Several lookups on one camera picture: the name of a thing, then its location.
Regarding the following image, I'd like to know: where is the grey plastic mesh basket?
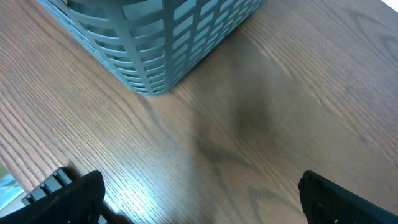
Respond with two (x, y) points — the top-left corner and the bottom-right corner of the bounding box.
(40, 0), (261, 96)

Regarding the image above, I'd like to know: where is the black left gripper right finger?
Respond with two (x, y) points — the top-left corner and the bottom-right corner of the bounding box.
(298, 170), (397, 224)

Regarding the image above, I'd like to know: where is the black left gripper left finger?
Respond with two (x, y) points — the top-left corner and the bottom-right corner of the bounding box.
(0, 170), (106, 224)

